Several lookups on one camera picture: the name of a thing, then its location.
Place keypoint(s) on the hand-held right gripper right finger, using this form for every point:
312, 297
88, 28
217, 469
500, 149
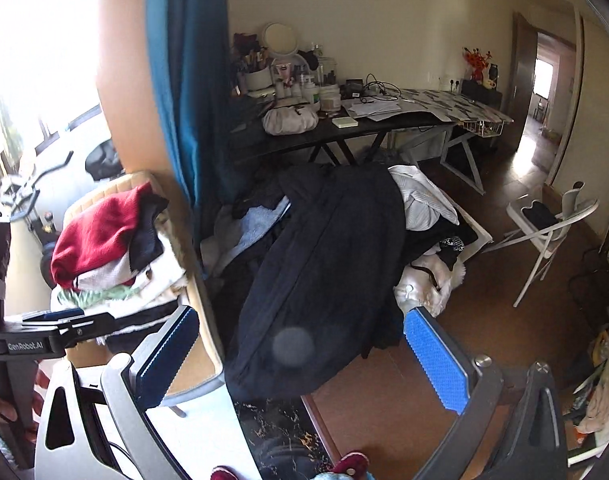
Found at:
434, 365

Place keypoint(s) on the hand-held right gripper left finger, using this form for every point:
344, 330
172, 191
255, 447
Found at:
167, 355

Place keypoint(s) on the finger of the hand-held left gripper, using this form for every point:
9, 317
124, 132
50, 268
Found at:
89, 325
54, 315

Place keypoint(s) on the black garment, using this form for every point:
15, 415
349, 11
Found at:
324, 260

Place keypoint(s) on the pile of clothes on chair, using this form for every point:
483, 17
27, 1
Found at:
99, 235

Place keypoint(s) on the green cloth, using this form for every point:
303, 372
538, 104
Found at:
99, 296

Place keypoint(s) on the beige chair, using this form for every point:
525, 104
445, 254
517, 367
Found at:
204, 340

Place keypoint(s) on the white knit cloth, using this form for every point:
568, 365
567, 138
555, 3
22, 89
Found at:
109, 275

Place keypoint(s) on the white fluffy cloth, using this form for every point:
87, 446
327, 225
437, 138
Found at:
424, 285

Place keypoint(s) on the dark navy cloth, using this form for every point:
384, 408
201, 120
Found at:
147, 242

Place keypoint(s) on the red slipper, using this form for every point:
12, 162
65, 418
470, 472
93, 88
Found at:
224, 474
349, 462

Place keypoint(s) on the exercise bike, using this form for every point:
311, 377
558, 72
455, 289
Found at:
39, 180

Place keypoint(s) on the pale fluffy robe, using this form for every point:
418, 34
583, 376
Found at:
334, 476

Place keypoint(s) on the light blue towel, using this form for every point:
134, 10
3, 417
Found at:
264, 225

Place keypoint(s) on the white striped shirt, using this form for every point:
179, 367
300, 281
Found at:
424, 200

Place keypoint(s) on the plastic bags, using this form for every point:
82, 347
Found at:
601, 395

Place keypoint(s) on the white folding chair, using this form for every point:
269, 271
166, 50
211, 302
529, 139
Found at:
554, 225

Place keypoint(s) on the orange curtain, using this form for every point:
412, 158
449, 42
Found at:
129, 85

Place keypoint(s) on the black desk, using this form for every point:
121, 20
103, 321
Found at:
304, 142

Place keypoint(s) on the blue curtain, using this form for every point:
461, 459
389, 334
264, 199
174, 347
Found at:
184, 85

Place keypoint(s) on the white notepad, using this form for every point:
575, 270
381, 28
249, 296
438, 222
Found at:
345, 122

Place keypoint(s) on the patterned ironing board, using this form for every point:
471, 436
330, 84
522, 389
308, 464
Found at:
434, 105

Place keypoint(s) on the loose papers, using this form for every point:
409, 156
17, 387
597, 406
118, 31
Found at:
374, 108

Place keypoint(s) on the white pouch bag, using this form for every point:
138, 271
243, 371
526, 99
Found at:
289, 119

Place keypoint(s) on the white jar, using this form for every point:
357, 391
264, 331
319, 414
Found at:
330, 100

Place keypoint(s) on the small black box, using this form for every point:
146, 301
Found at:
355, 87

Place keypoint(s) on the white brush holder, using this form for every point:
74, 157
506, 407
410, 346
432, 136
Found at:
257, 80

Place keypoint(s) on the black thermos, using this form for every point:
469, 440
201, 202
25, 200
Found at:
493, 71

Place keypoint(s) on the dark brown door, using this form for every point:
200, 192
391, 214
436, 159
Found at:
524, 70

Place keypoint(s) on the round white mirror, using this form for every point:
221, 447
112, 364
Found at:
279, 37

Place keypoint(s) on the white wall socket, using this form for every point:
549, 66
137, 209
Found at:
452, 81

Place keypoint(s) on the wooden door frame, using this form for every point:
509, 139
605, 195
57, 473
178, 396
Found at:
579, 85

